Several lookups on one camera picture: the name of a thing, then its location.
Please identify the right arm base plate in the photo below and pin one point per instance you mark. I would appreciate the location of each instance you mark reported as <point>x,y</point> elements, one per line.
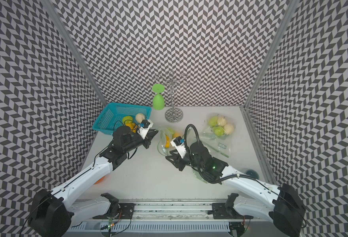
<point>219,211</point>

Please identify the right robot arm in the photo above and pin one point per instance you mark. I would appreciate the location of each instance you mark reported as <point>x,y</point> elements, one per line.
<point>258,190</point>

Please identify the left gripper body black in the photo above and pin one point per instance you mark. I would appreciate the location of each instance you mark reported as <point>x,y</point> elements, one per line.
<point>137,141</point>

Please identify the aluminium front rail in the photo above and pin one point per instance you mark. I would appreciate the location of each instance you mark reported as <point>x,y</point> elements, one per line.
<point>174,207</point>

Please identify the orange bowl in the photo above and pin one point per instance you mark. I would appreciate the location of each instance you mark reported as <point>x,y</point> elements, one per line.
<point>100,180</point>

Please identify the cream pear bag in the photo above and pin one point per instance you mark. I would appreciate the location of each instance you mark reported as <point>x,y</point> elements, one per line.
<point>228,128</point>
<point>221,121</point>
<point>140,117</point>

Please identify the grey-blue cup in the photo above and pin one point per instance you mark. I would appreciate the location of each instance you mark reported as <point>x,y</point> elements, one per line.
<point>252,173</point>

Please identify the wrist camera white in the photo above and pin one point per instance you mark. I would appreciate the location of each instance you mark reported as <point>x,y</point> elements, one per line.
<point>178,144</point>
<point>146,127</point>

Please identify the green plastic wine glass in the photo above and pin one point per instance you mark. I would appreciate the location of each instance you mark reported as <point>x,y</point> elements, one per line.
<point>158,101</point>

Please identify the green pear bag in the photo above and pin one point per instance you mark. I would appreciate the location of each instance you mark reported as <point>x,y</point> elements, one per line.
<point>218,131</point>
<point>172,132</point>
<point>127,119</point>
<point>213,121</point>

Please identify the zip-top bag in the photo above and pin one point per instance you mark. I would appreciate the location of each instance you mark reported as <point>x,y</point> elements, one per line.
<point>204,176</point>
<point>221,145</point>
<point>167,134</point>

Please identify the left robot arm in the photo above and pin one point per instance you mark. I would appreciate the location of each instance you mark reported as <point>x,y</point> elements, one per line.
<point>104,163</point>

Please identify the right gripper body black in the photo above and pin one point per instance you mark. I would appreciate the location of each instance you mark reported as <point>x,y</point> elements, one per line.
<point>199,165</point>

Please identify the chrome glass holder stand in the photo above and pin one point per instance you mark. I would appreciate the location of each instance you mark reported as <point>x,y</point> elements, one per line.
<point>171,81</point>

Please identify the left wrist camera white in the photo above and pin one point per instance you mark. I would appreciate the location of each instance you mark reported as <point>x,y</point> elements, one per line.
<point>146,127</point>

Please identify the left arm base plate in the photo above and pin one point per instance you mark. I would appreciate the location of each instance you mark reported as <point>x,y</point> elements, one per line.
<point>123,211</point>

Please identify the teal plastic basket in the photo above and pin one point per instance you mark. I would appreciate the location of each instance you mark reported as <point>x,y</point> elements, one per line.
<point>112,115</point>

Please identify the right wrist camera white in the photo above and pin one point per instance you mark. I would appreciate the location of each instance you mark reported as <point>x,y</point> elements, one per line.
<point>178,144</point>

